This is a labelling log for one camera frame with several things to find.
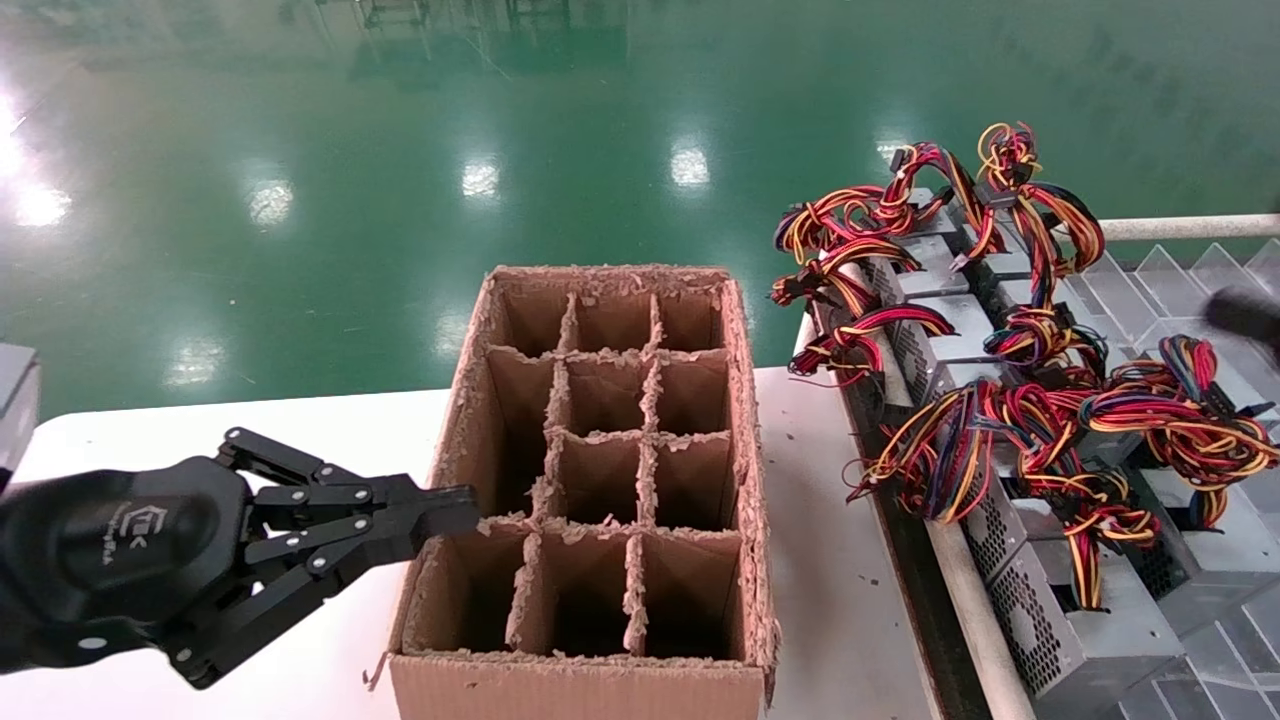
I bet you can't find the black rack edge bar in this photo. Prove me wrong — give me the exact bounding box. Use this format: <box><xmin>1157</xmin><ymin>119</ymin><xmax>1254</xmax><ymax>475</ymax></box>
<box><xmin>805</xmin><ymin>300</ymin><xmax>1001</xmax><ymax>720</ymax></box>

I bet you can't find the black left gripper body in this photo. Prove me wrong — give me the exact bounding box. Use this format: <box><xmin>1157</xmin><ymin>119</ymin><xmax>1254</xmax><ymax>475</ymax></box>
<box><xmin>0</xmin><ymin>457</ymin><xmax>257</xmax><ymax>676</ymax></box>

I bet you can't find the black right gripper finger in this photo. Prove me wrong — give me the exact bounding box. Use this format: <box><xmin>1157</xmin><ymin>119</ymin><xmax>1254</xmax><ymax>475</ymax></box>
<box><xmin>1204</xmin><ymin>285</ymin><xmax>1280</xmax><ymax>353</ymax></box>

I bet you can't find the clear acrylic divider rack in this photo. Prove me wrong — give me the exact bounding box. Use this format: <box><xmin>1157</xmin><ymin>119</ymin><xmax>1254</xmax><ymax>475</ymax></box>
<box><xmin>1058</xmin><ymin>238</ymin><xmax>1280</xmax><ymax>720</ymax></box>

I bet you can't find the row of grey power supplies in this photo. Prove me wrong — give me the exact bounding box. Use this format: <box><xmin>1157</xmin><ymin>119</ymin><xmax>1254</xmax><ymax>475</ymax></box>
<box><xmin>835</xmin><ymin>262</ymin><xmax>1041</xmax><ymax>720</ymax></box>

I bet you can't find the white metal pipe rail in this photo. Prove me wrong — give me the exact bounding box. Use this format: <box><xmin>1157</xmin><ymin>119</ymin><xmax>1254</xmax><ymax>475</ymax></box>
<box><xmin>1095</xmin><ymin>213</ymin><xmax>1280</xmax><ymax>243</ymax></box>

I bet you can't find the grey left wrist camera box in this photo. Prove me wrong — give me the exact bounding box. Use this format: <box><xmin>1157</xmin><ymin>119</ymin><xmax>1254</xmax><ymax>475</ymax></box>
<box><xmin>0</xmin><ymin>343</ymin><xmax>41</xmax><ymax>473</ymax></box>

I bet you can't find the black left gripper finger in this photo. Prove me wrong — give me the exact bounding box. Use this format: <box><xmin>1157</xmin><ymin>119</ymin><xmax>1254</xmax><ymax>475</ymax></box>
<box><xmin>164</xmin><ymin>513</ymin><xmax>482</xmax><ymax>692</ymax></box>
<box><xmin>218</xmin><ymin>427</ymin><xmax>482</xmax><ymax>542</ymax></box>

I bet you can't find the brown cardboard divider box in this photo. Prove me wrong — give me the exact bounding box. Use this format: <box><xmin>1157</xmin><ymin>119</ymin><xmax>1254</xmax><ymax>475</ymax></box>
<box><xmin>365</xmin><ymin>263</ymin><xmax>783</xmax><ymax>720</ymax></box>

